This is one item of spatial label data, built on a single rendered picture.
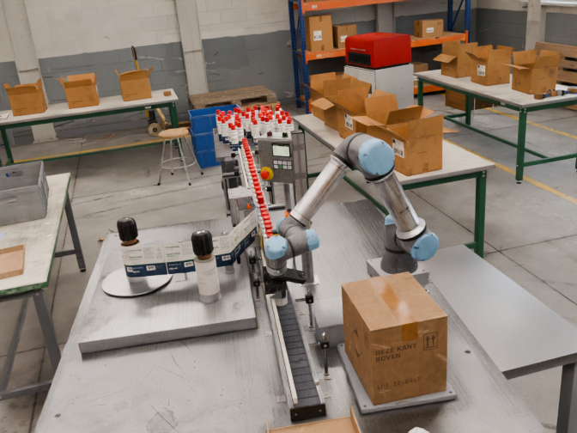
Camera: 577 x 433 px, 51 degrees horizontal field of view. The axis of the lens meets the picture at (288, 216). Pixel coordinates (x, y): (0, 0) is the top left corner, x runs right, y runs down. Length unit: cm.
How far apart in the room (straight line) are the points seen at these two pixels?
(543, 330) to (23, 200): 298
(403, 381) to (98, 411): 98
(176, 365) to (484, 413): 105
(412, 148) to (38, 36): 691
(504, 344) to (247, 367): 90
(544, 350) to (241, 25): 832
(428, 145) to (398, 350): 240
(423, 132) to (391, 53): 393
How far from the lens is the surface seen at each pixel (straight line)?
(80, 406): 221
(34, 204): 403
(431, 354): 192
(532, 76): 638
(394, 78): 793
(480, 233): 447
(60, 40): 982
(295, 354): 214
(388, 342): 184
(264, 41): 1006
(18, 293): 329
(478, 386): 209
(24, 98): 780
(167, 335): 240
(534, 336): 235
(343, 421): 193
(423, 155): 409
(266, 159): 251
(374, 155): 209
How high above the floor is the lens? 210
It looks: 22 degrees down
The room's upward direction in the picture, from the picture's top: 5 degrees counter-clockwise
